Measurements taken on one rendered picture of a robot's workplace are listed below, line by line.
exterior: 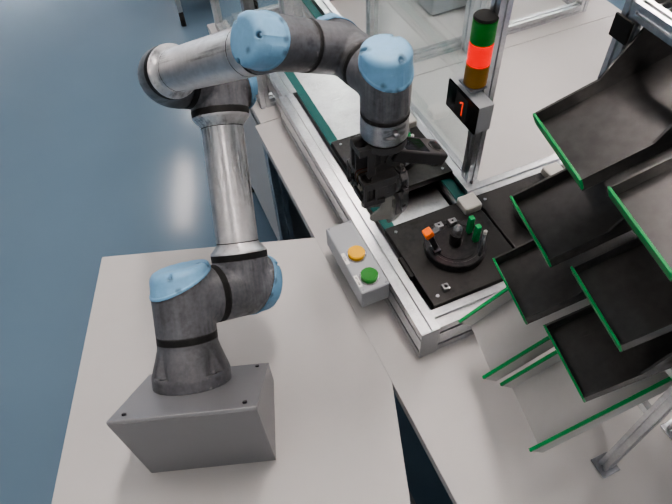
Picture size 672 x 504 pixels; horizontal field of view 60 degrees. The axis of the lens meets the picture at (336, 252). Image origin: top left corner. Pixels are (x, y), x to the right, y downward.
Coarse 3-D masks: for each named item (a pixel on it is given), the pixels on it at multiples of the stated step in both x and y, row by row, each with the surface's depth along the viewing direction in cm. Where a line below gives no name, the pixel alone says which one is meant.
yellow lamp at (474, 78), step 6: (468, 66) 121; (468, 72) 122; (474, 72) 121; (480, 72) 121; (486, 72) 122; (468, 78) 123; (474, 78) 122; (480, 78) 122; (486, 78) 123; (468, 84) 124; (474, 84) 123; (480, 84) 123
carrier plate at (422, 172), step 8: (416, 128) 161; (352, 136) 160; (416, 136) 159; (424, 136) 159; (336, 144) 158; (344, 144) 158; (336, 152) 158; (344, 152) 156; (344, 160) 154; (416, 168) 151; (424, 168) 151; (432, 168) 151; (440, 168) 151; (448, 168) 151; (408, 176) 150; (416, 176) 150; (424, 176) 150; (432, 176) 149; (440, 176) 150; (448, 176) 151; (416, 184) 148; (424, 184) 150
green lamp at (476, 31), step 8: (472, 24) 115; (480, 24) 113; (488, 24) 112; (496, 24) 113; (472, 32) 116; (480, 32) 114; (488, 32) 114; (472, 40) 116; (480, 40) 115; (488, 40) 115
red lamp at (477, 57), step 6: (468, 48) 119; (474, 48) 117; (480, 48) 116; (486, 48) 116; (492, 48) 118; (468, 54) 120; (474, 54) 118; (480, 54) 118; (486, 54) 118; (468, 60) 120; (474, 60) 119; (480, 60) 119; (486, 60) 119; (474, 66) 120; (480, 66) 120; (486, 66) 120
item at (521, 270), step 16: (624, 240) 96; (496, 256) 103; (512, 256) 104; (528, 256) 103; (576, 256) 99; (512, 272) 102; (528, 272) 101; (544, 272) 100; (560, 272) 98; (512, 288) 101; (528, 288) 100; (544, 288) 98; (560, 288) 97; (576, 288) 96; (528, 304) 98; (544, 304) 97; (560, 304) 94; (528, 320) 96
